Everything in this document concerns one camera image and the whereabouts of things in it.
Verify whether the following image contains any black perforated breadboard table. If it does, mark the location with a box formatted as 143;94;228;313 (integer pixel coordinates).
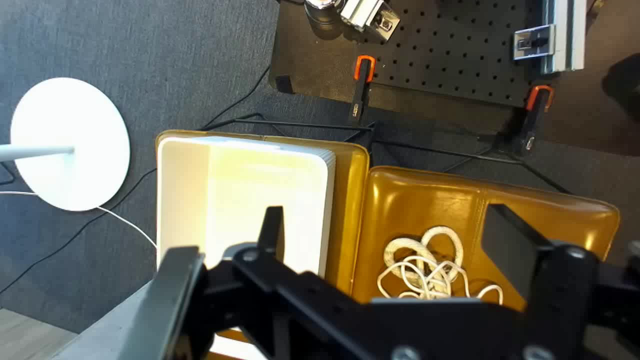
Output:
271;0;640;155

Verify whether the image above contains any white round lamp stand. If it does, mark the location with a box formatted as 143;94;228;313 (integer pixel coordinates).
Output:
0;75;132;214

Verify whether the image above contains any thin black cable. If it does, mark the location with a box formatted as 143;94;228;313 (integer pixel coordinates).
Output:
368;125;575;195
198;62;376;136
0;165;159;296

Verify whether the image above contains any silver bracket with printed tag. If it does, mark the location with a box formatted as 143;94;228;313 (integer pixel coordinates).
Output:
301;0;404;44

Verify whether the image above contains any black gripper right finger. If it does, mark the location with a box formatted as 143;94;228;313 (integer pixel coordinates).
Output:
480;202;640;360

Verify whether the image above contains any black clamp with orange handle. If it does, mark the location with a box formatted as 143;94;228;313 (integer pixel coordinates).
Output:
350;53;379;123
513;81;556;155

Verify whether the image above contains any white lace rope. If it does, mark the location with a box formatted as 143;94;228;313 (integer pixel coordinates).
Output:
376;252;505;305

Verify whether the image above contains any white thick braided rope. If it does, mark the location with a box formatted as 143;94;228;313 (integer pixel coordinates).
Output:
379;224;465;286

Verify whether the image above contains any silver aluminium extrusion rail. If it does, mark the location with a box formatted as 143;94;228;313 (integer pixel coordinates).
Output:
537;0;589;75

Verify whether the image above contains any thin white cable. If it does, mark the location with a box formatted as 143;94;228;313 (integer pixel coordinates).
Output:
0;188;159;250

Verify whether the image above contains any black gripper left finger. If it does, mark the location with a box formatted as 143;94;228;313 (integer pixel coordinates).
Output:
51;206;395;360

